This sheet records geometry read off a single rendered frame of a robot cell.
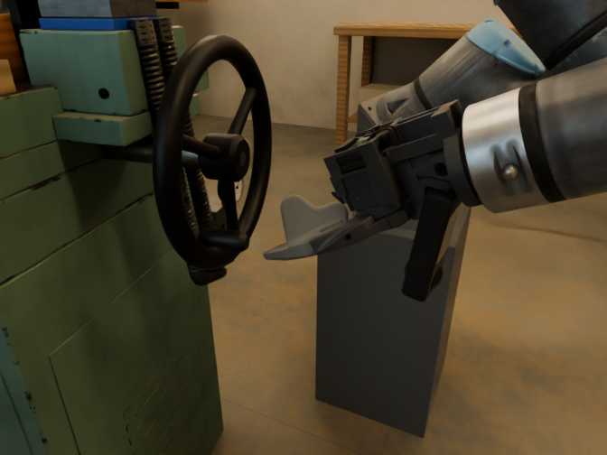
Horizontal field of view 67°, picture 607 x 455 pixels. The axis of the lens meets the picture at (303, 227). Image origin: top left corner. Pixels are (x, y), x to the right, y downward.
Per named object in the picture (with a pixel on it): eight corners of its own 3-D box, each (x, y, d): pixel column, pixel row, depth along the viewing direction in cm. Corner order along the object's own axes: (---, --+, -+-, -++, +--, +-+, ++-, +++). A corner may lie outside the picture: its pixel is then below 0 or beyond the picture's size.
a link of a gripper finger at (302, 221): (242, 213, 44) (330, 171, 43) (269, 265, 45) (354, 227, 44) (238, 222, 41) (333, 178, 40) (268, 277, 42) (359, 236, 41)
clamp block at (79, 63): (128, 117, 52) (114, 32, 48) (33, 110, 55) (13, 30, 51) (193, 95, 64) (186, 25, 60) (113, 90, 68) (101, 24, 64)
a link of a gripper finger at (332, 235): (306, 229, 44) (387, 191, 44) (313, 245, 45) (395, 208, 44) (308, 244, 40) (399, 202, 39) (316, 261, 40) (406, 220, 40)
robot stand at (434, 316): (351, 335, 151) (360, 178, 127) (443, 362, 139) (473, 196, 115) (314, 399, 126) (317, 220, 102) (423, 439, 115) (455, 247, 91)
